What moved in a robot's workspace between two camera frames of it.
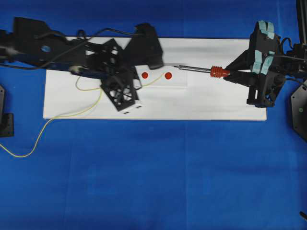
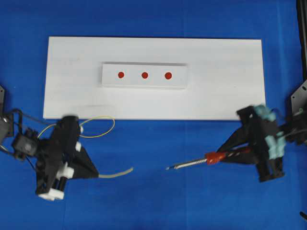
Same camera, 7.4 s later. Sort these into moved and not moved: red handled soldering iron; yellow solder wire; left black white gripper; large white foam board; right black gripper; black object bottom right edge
Moved: right black gripper; red handled soldering iron; yellow solder wire; left black white gripper
Not moved: large white foam board; black object bottom right edge
